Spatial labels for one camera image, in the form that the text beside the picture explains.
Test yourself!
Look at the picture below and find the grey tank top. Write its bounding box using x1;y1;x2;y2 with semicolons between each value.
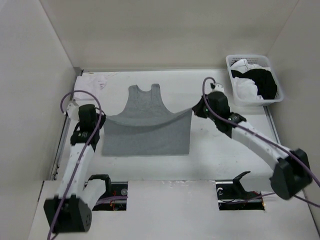
101;83;192;157

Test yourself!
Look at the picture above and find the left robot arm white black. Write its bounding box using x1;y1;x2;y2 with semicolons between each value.
43;103;112;234

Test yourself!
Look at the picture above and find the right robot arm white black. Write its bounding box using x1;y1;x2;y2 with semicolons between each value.
192;91;313;200

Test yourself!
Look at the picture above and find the folded white tank top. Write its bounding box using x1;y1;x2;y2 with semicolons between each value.
73;75;107;101

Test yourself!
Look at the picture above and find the white garment in basket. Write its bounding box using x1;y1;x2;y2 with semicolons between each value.
230;58;271;101

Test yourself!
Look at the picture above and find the black garment in basket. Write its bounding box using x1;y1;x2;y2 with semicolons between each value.
231;69;278;100

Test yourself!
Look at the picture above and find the white plastic laundry basket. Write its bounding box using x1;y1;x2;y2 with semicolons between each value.
225;54;284;107

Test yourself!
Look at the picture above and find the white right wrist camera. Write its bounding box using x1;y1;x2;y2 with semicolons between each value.
210;82;225;93

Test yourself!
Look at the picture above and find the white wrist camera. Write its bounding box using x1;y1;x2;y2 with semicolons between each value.
210;82;225;93
65;101;80;121

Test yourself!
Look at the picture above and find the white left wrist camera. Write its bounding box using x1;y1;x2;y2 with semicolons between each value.
65;101;80;121

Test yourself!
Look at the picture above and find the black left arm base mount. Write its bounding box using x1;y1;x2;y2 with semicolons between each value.
96;181;128;212

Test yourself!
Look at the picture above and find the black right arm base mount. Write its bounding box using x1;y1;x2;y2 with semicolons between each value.
215;171;265;211

